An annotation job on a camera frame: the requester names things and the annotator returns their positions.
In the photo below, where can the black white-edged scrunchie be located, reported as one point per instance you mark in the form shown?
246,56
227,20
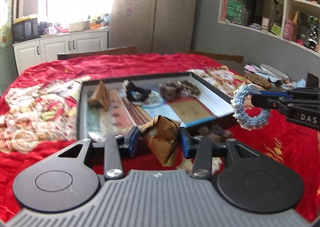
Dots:
134,93

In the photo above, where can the beige double-door refrigerator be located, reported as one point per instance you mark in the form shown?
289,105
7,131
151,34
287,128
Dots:
153,26

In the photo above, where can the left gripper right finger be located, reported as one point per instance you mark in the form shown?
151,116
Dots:
200,148

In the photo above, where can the pink cloth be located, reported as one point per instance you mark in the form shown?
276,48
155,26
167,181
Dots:
252,68

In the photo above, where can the white plate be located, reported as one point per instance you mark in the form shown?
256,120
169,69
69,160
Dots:
273,71

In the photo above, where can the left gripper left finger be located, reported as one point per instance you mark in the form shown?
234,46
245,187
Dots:
116,147

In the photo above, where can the black shallow box tray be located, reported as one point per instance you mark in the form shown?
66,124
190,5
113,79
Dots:
211,106

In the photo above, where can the brown paper pyramid packet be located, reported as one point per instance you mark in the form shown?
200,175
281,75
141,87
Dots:
100,97

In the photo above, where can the red quilted blanket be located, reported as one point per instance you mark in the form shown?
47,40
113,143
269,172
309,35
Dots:
292,145

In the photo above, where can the wooden chair at right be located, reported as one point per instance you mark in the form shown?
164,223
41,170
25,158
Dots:
218,57

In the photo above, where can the white kitchen cabinet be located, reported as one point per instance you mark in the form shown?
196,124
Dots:
46,49

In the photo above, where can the dark fuzzy claw clip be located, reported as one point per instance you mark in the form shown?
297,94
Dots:
215,133

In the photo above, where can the brown braided scrunchie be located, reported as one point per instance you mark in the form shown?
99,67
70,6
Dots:
189,88

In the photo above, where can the white plastic basin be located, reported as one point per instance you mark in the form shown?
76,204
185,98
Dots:
77,26

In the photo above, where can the white mug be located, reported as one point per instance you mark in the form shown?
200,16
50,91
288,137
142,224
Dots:
51,30

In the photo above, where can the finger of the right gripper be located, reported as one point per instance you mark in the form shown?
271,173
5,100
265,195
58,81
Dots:
267,102
276,94

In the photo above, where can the white wall shelf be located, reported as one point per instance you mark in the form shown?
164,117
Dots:
292,21

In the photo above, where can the blue knitted scrunchie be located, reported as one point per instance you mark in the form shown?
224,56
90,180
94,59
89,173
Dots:
240,114

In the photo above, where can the black microwave oven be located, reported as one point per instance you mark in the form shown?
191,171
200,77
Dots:
25,30

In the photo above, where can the wooden bead trivet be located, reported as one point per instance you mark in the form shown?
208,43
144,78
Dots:
258,80

